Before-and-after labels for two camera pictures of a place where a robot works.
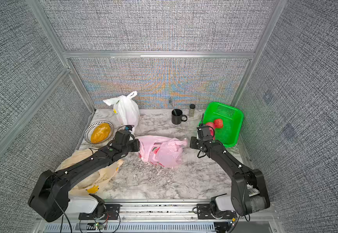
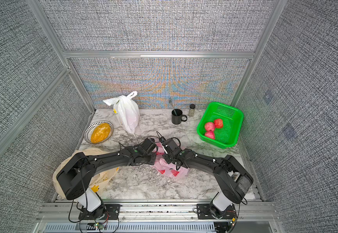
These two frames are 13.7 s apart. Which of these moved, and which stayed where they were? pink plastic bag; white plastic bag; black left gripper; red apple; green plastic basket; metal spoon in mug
Moved: pink plastic bag; black left gripper
Stayed: white plastic bag; metal spoon in mug; green plastic basket; red apple
